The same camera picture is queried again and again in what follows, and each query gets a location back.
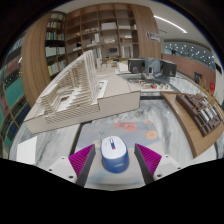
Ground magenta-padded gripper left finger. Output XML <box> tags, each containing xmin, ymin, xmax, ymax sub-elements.
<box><xmin>46</xmin><ymin>143</ymin><xmax>97</xmax><ymax>188</ymax></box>

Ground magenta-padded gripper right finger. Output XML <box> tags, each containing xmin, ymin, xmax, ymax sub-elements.
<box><xmin>133</xmin><ymin>143</ymin><xmax>183</xmax><ymax>185</ymax></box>

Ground white and blue computer mouse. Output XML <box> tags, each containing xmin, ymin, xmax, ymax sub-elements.
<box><xmin>100</xmin><ymin>135</ymin><xmax>130</xmax><ymax>174</ymax></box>

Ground pale printed mouse pad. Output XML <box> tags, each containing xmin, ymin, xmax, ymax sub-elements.
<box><xmin>74</xmin><ymin>119</ymin><xmax>162</xmax><ymax>191</ymax></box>

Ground white paper sheet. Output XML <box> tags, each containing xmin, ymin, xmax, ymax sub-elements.
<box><xmin>15</xmin><ymin>135</ymin><xmax>39</xmax><ymax>167</ymax></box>

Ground brown architectural model on board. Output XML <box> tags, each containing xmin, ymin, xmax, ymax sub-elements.
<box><xmin>161</xmin><ymin>91</ymin><xmax>224</xmax><ymax>159</ymax></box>

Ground flat white model board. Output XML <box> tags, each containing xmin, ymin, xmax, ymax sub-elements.
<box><xmin>128</xmin><ymin>76</ymin><xmax>176</xmax><ymax>93</ymax></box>

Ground cream architectural model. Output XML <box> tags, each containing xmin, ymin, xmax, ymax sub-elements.
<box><xmin>23</xmin><ymin>49</ymin><xmax>142</xmax><ymax>135</ymax></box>

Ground red floor sign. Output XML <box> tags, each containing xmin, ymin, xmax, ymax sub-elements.
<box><xmin>208</xmin><ymin>80</ymin><xmax>216</xmax><ymax>94</ymax></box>

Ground black waste bin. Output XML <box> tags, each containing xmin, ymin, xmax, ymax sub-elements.
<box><xmin>194</xmin><ymin>72</ymin><xmax>203</xmax><ymax>84</ymax></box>

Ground grey architectural model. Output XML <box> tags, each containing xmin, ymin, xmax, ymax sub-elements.
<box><xmin>127</xmin><ymin>56</ymin><xmax>178</xmax><ymax>79</ymax></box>

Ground group of small ceiling lights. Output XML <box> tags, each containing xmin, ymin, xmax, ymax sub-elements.
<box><xmin>163</xmin><ymin>41</ymin><xmax>218</xmax><ymax>66</ymax></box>

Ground long ceiling light strip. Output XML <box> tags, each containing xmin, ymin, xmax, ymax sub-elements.
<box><xmin>153</xmin><ymin>14</ymin><xmax>188</xmax><ymax>34</ymax></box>

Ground wooden shelf unit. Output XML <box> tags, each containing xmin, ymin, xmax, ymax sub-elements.
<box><xmin>64</xmin><ymin>3</ymin><xmax>163</xmax><ymax>68</ymax></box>

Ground wall poster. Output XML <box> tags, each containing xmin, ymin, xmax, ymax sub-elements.
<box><xmin>145</xmin><ymin>31</ymin><xmax>162</xmax><ymax>43</ymax></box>

